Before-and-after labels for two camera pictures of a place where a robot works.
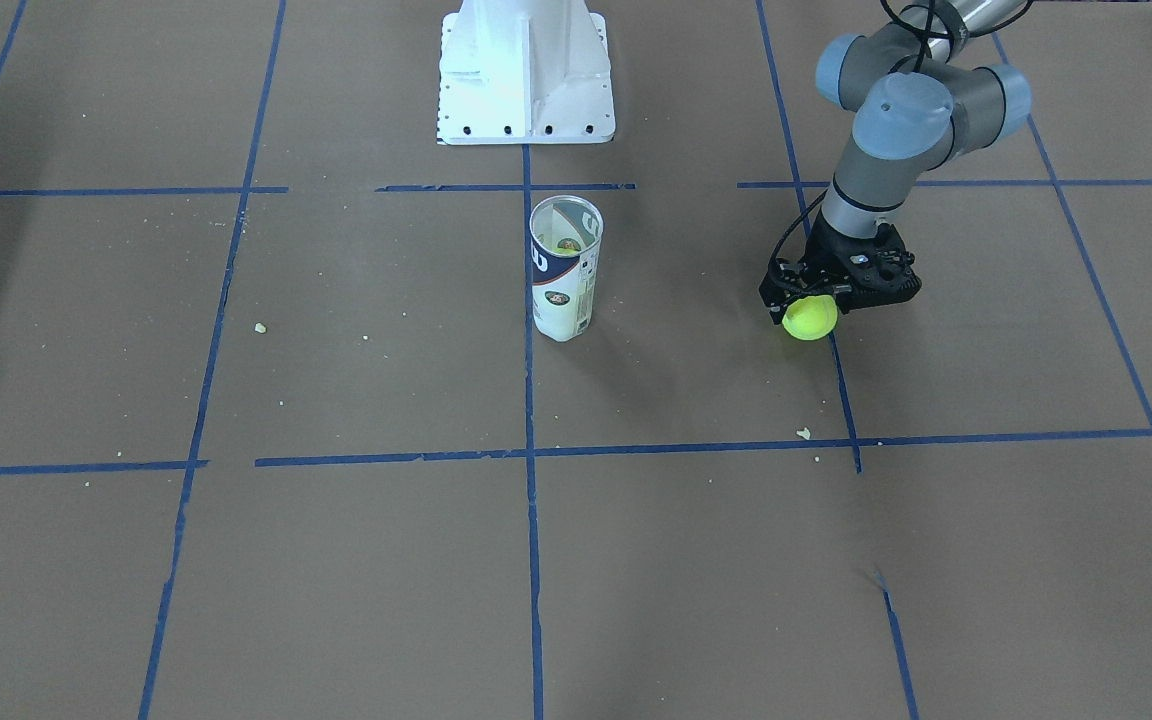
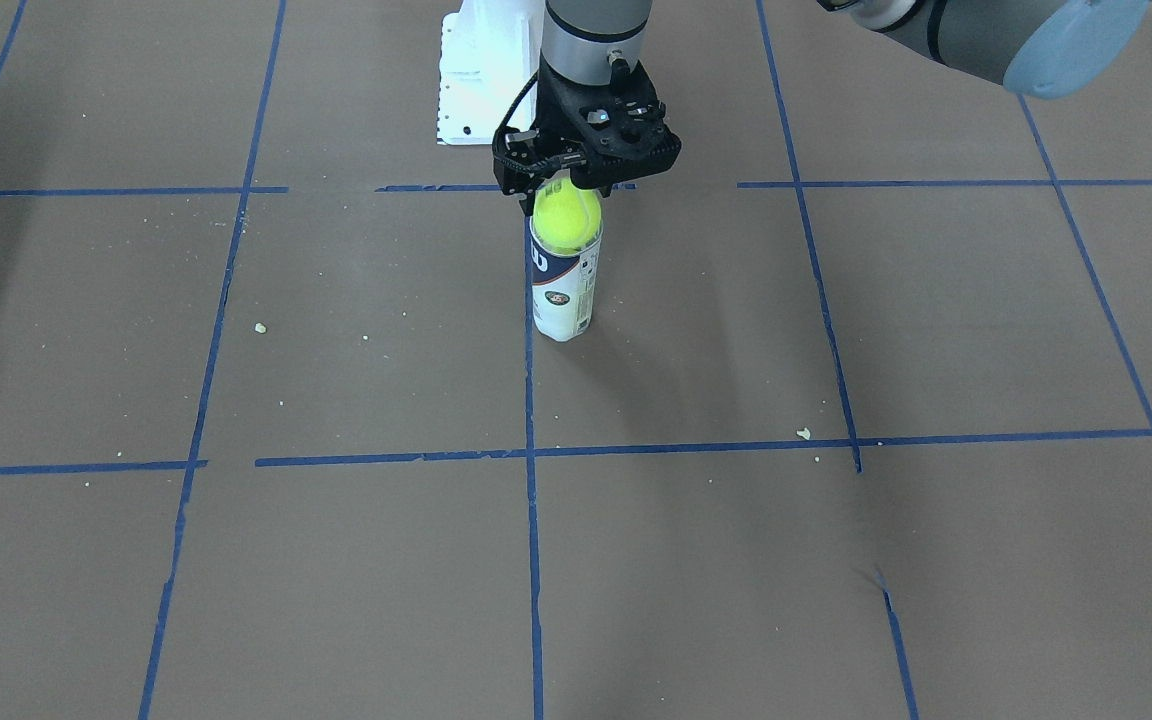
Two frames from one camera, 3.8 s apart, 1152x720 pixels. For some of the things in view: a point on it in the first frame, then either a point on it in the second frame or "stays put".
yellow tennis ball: [810, 317] → [567, 219]
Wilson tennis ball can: [565, 244] stays put
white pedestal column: [524, 72] stays put
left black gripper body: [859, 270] → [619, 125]
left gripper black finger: [783, 280] → [522, 160]
